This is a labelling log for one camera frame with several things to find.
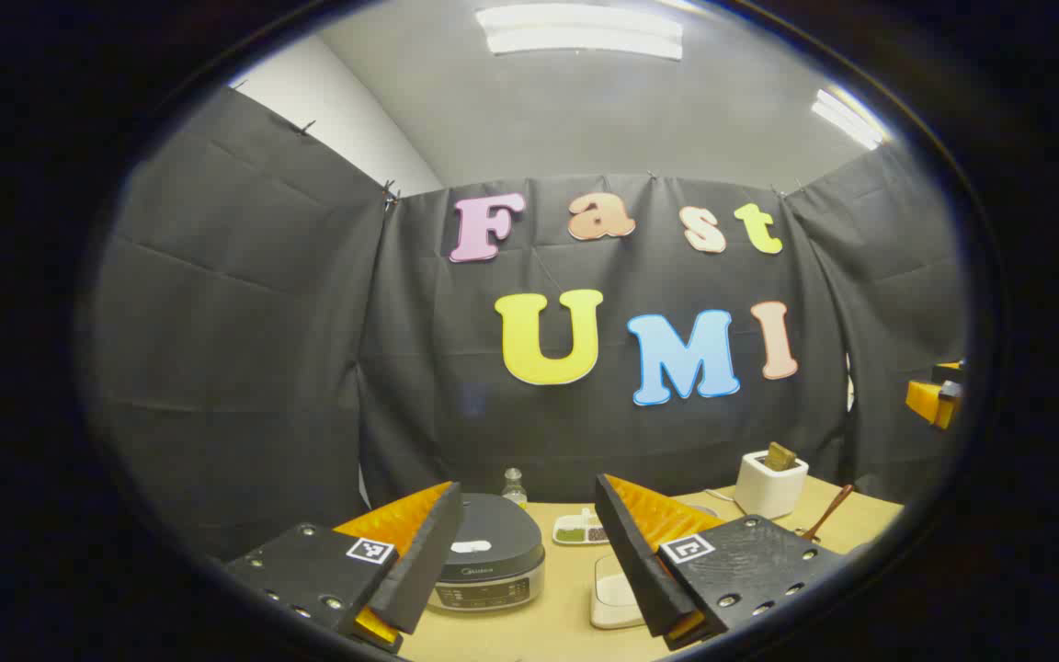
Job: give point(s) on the clear tray of white rice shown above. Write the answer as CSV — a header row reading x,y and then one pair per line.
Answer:
x,y
612,598

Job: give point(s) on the black backdrop cloth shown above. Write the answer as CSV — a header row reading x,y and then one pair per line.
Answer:
x,y
309,368

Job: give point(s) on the brown toast slice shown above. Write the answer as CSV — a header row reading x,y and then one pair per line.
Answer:
x,y
780,457

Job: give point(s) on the small glass bottle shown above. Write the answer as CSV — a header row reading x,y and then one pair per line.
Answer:
x,y
514,487

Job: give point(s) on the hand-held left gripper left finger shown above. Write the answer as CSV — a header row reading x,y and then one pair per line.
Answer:
x,y
428,561

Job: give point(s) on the brown wooden spoon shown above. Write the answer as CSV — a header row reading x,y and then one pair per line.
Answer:
x,y
831,513

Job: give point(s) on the pile of green beans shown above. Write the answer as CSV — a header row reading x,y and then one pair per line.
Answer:
x,y
571,533

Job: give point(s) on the grey and silver rice cooker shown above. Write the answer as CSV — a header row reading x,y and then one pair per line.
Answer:
x,y
493,542

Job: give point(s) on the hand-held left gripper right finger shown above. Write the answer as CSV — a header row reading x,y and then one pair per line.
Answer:
x,y
631,561

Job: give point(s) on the white toaster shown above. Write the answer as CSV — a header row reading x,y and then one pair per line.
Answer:
x,y
768,492

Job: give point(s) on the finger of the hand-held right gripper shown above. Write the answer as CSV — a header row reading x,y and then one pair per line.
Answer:
x,y
929,400

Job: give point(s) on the ceiling light panel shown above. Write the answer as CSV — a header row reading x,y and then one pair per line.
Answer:
x,y
849,119
580,32

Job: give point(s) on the white divided dish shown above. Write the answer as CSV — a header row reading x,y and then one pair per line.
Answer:
x,y
582,519

